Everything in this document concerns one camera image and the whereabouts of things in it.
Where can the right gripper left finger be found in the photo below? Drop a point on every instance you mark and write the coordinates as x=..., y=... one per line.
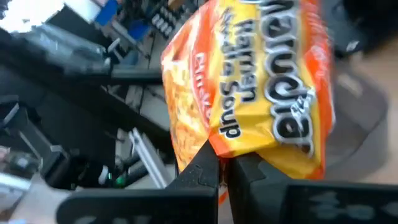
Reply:
x=192, y=186

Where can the orange Maruchan ramen pack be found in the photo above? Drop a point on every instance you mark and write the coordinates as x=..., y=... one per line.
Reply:
x=248, y=77

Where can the silver aluminium bracket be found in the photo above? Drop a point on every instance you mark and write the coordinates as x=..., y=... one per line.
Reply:
x=149, y=155

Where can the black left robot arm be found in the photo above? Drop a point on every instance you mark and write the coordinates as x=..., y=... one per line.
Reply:
x=373, y=25

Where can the blue box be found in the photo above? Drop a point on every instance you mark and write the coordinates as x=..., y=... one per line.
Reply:
x=106, y=12
x=139, y=30

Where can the black keyboard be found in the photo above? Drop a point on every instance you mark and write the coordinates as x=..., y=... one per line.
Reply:
x=163, y=20

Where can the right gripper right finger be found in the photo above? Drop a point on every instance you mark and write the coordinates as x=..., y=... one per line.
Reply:
x=255, y=193

